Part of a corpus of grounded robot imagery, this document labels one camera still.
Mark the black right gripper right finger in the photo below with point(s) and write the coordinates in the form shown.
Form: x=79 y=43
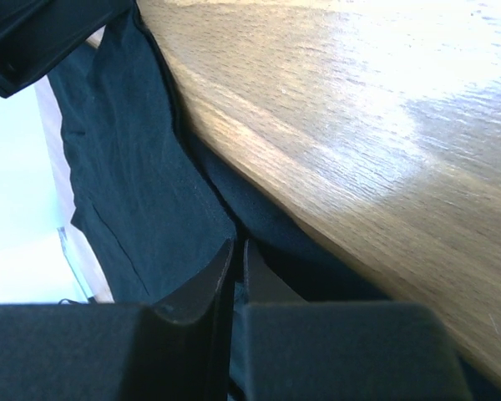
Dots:
x=287 y=348

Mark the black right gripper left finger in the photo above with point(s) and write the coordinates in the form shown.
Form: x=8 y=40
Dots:
x=175 y=349

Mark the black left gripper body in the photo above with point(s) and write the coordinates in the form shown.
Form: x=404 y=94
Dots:
x=36 y=35

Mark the black t-shirt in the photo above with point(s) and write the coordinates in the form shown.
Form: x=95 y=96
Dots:
x=356 y=143

